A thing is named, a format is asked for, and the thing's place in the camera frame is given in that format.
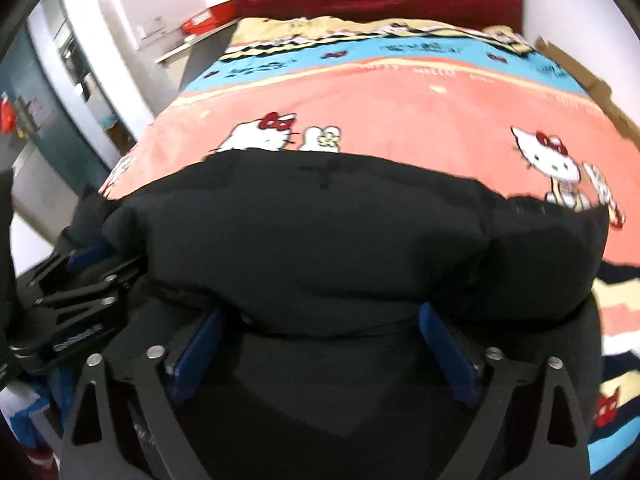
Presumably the striped cartoon cat blanket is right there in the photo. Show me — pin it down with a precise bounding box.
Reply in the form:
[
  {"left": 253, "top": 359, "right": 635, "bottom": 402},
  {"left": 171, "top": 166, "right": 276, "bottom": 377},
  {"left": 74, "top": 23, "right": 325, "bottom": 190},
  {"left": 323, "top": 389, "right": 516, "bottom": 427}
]
[{"left": 97, "top": 15, "right": 640, "bottom": 476}]

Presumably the white wall switch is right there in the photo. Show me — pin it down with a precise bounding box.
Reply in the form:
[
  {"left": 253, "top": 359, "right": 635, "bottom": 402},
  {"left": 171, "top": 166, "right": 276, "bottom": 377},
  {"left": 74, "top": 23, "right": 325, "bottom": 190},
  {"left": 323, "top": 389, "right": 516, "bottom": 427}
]
[{"left": 137, "top": 16, "right": 166, "bottom": 39}]

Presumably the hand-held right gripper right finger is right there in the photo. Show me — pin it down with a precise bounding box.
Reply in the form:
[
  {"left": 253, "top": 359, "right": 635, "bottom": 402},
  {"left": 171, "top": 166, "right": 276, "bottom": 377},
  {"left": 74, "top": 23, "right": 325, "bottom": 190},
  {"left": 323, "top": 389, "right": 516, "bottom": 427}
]
[{"left": 418, "top": 302, "right": 591, "bottom": 480}]

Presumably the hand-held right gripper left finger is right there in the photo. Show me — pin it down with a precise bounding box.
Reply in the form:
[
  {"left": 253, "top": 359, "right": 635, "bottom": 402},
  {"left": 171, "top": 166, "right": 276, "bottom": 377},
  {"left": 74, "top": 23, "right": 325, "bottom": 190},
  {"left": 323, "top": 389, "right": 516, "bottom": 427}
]
[{"left": 59, "top": 305, "right": 226, "bottom": 480}]

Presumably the blue white cloth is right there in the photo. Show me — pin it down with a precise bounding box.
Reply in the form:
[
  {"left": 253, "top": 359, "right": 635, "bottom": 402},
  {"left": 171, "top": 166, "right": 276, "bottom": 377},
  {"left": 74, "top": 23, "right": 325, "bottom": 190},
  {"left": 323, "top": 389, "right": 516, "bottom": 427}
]
[{"left": 0, "top": 365, "right": 68, "bottom": 463}]

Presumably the white nightstand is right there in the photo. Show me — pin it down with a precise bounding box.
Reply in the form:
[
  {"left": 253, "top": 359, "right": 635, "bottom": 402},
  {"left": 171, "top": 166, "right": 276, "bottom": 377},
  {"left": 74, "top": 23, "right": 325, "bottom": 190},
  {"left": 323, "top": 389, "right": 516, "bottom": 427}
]
[{"left": 155, "top": 20, "right": 240, "bottom": 92}]

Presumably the red box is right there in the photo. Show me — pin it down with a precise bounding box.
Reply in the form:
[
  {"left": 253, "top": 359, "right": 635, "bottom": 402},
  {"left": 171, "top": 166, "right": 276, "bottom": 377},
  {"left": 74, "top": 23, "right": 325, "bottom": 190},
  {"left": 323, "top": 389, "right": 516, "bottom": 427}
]
[{"left": 180, "top": 0, "right": 239, "bottom": 34}]

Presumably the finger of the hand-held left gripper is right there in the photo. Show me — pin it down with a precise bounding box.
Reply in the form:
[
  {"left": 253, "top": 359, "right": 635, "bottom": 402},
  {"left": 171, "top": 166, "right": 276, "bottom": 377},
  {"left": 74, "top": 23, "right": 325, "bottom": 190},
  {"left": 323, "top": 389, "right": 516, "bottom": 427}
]
[
  {"left": 17, "top": 232, "right": 115, "bottom": 287},
  {"left": 37, "top": 255, "right": 146, "bottom": 322}
]

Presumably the black hooded sweatshirt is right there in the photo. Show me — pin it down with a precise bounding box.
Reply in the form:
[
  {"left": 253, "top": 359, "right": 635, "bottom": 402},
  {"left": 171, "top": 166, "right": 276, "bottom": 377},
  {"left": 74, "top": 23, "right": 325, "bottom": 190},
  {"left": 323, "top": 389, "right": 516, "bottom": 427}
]
[{"left": 60, "top": 150, "right": 612, "bottom": 480}]

